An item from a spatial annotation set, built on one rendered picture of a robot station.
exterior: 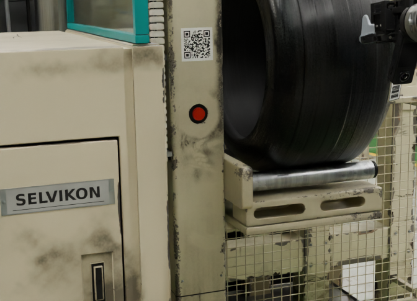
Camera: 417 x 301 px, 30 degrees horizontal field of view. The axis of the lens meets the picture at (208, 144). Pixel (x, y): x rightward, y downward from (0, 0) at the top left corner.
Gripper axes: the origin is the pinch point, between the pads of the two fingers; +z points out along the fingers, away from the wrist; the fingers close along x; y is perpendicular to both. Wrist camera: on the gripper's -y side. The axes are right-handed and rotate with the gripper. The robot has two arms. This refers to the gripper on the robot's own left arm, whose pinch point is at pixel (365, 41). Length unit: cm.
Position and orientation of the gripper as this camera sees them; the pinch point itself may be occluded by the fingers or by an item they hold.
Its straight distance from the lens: 171.0
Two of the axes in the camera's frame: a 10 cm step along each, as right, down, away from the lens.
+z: -3.3, -0.5, 9.4
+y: -0.6, -10.0, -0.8
